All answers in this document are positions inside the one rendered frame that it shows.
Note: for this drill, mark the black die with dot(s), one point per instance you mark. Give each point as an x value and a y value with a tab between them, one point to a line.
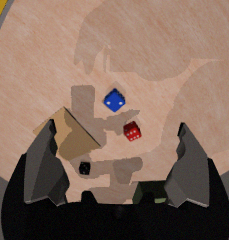
84	168

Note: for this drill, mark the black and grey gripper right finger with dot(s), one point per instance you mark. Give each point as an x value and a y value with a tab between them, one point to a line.
194	186

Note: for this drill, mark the blue die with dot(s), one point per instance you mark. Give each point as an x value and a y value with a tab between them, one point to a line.
114	100

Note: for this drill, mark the tan flat mat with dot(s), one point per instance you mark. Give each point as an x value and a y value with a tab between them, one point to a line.
71	138

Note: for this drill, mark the red die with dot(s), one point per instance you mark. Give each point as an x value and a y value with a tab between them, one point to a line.
132	131

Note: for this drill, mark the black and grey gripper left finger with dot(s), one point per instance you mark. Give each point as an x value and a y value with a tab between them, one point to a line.
38	184

